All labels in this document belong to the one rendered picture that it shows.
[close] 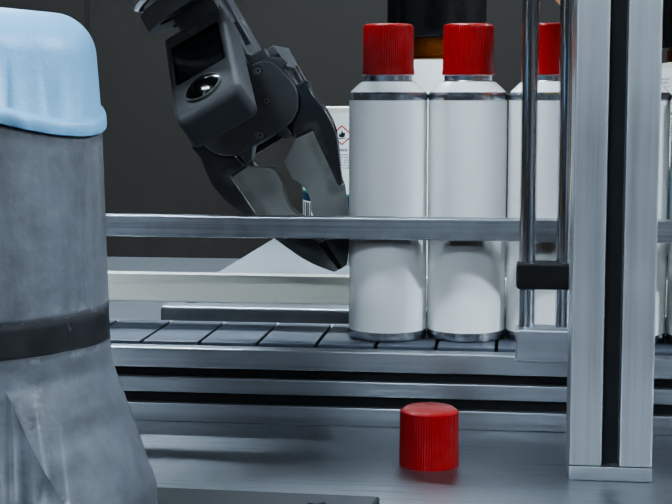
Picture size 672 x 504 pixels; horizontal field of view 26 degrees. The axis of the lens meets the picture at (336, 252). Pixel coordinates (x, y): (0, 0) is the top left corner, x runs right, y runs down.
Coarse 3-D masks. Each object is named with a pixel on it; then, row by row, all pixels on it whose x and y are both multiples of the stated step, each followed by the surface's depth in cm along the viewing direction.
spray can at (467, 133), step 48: (480, 48) 93; (432, 96) 94; (480, 96) 92; (432, 144) 94; (480, 144) 93; (432, 192) 95; (480, 192) 93; (432, 240) 95; (432, 288) 95; (480, 288) 94; (432, 336) 95; (480, 336) 94
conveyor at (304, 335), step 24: (120, 336) 96; (144, 336) 96; (168, 336) 96; (192, 336) 96; (216, 336) 96; (240, 336) 96; (264, 336) 97; (288, 336) 96; (312, 336) 96; (336, 336) 96; (504, 336) 96
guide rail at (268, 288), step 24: (120, 288) 102; (144, 288) 102; (168, 288) 102; (192, 288) 101; (216, 288) 101; (240, 288) 101; (264, 288) 101; (288, 288) 101; (312, 288) 100; (336, 288) 100
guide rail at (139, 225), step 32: (128, 224) 94; (160, 224) 94; (192, 224) 94; (224, 224) 93; (256, 224) 93; (288, 224) 93; (320, 224) 93; (352, 224) 92; (384, 224) 92; (416, 224) 92; (448, 224) 92; (480, 224) 91; (512, 224) 91; (544, 224) 91
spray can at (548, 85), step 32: (544, 32) 92; (544, 64) 93; (512, 96) 94; (544, 96) 92; (512, 128) 94; (544, 128) 92; (512, 160) 94; (544, 160) 92; (512, 192) 94; (544, 192) 93; (512, 256) 95; (544, 256) 93; (512, 288) 95; (512, 320) 95; (544, 320) 94
